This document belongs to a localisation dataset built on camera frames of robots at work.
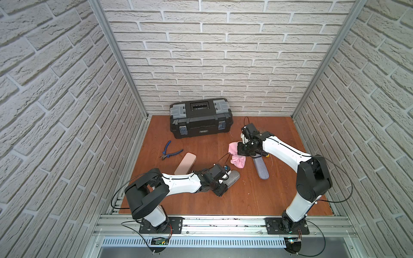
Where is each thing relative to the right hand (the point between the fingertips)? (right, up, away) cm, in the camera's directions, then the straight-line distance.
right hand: (240, 152), depth 90 cm
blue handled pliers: (-47, -2, +7) cm, 47 cm away
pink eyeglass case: (-32, -7, +3) cm, 33 cm away
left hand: (-10, -17, -5) cm, 20 cm away
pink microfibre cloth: (-2, -4, -3) cm, 6 cm away
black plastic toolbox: (-23, +21, +7) cm, 32 cm away
